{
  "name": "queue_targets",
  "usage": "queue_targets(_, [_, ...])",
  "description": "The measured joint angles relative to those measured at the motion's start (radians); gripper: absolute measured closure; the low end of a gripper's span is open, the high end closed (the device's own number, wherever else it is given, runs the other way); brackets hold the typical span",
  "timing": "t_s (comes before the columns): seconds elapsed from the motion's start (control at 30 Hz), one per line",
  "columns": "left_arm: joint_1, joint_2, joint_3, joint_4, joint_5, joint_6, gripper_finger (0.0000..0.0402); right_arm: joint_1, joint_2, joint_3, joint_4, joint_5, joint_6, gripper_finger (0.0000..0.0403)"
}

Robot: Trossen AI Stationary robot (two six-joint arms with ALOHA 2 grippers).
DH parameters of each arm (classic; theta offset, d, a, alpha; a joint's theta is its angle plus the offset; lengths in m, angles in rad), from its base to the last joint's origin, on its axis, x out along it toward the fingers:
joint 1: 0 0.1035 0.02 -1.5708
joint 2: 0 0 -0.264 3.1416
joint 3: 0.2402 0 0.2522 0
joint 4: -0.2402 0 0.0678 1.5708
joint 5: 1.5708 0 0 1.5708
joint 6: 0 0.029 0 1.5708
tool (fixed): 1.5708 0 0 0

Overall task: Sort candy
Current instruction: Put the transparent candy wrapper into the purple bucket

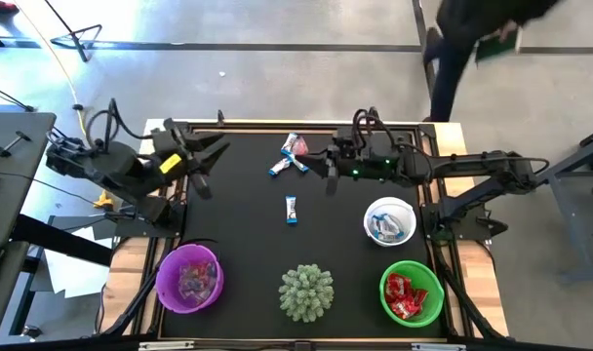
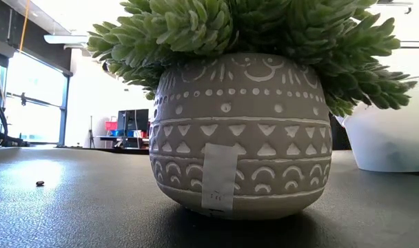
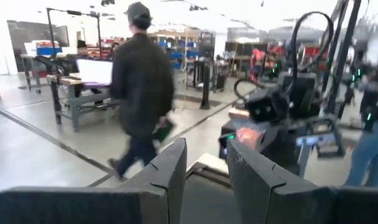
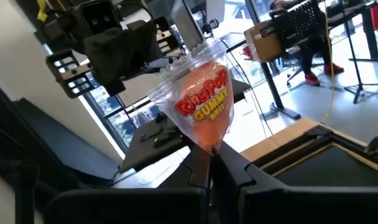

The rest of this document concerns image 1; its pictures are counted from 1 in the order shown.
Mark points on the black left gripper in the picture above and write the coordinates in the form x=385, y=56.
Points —
x=177, y=156

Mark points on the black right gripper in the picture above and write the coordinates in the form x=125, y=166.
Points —
x=369, y=161

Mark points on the clear hard candy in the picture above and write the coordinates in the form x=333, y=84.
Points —
x=207, y=275
x=302, y=145
x=189, y=285

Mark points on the blue white candy bar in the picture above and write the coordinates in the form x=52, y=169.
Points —
x=279, y=167
x=291, y=209
x=377, y=225
x=393, y=235
x=390, y=220
x=299, y=164
x=289, y=143

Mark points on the succulent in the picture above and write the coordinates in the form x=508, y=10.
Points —
x=306, y=292

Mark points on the red Skittles packet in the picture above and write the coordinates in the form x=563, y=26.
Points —
x=403, y=308
x=395, y=284
x=418, y=295

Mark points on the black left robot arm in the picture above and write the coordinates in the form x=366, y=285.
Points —
x=116, y=168

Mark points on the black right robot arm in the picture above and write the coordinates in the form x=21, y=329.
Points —
x=472, y=166

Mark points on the white bowl with black face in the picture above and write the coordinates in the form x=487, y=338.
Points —
x=404, y=209

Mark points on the black table mat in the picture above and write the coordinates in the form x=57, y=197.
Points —
x=257, y=253

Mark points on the purple plastic bowl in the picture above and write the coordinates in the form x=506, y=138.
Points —
x=167, y=287

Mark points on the person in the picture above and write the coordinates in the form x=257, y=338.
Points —
x=452, y=63

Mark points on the black floor stand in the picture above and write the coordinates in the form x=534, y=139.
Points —
x=76, y=34

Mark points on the green plastic bowl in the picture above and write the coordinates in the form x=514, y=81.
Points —
x=435, y=302

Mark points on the white paper sheets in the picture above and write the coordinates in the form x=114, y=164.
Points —
x=72, y=273

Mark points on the grey desk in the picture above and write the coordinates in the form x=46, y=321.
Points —
x=13, y=195

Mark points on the green notebook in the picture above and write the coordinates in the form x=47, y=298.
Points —
x=496, y=48

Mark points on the black clamp bracket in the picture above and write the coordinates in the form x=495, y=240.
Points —
x=220, y=117
x=373, y=113

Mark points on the black diagonal frame strut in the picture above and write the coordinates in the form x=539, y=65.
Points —
x=135, y=304
x=464, y=302

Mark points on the black aluminium table frame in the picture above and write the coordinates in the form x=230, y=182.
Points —
x=145, y=312

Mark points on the silver metal bracket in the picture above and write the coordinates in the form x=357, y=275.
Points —
x=438, y=347
x=166, y=345

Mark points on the grey metal desk frame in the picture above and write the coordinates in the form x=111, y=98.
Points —
x=577, y=229

